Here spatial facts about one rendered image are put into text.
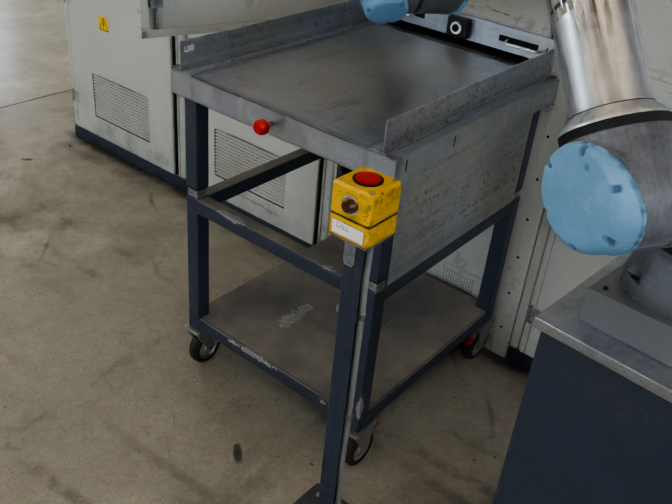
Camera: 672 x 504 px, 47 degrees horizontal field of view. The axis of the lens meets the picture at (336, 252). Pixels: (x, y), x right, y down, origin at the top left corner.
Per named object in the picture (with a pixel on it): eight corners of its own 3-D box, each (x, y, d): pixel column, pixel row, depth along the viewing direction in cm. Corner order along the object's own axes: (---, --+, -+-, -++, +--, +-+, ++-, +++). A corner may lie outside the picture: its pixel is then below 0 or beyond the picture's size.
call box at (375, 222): (365, 253, 122) (372, 195, 117) (327, 233, 126) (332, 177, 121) (395, 235, 128) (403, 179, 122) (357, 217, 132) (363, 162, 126)
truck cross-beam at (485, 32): (552, 65, 191) (558, 41, 188) (376, 13, 218) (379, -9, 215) (561, 61, 194) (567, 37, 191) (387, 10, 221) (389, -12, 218)
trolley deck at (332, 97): (394, 188, 144) (398, 159, 141) (171, 92, 175) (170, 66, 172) (554, 102, 190) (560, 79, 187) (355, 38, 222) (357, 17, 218)
